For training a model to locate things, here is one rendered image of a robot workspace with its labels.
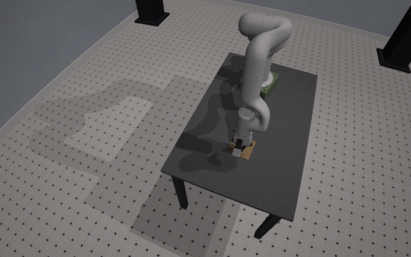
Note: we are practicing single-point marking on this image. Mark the tan square mat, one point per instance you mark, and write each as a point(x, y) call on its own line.
point(244, 154)

